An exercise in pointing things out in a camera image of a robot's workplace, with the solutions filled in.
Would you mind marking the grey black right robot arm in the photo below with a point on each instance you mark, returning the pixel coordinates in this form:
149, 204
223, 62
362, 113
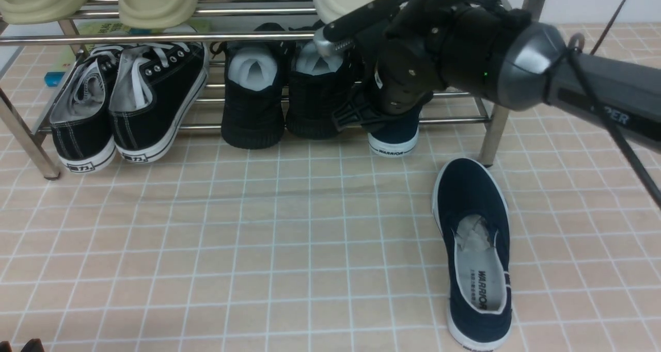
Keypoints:
541, 68

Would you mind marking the black canvas sneaker white laces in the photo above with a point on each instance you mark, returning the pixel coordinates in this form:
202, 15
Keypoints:
157, 83

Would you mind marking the black canvas sneaker far left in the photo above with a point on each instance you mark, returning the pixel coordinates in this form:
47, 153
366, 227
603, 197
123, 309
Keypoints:
79, 119

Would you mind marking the black mesh shoe right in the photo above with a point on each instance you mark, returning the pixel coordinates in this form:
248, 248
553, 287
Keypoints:
317, 86

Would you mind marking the navy slip-on shoe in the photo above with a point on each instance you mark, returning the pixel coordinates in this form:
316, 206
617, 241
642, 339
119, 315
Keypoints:
472, 216
395, 132

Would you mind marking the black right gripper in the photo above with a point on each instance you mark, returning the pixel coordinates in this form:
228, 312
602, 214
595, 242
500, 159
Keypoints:
421, 46

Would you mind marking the dark object bottom left corner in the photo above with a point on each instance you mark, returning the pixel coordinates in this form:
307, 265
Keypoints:
33, 345

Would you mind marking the black mesh shoe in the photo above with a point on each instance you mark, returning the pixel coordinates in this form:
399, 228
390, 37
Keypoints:
255, 75
317, 86

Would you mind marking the small blue box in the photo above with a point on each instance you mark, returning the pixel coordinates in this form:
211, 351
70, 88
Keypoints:
52, 79

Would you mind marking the black mesh shoe left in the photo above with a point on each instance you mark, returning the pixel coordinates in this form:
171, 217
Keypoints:
255, 75

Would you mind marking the silver metal shoe rack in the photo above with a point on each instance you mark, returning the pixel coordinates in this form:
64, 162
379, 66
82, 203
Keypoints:
31, 137

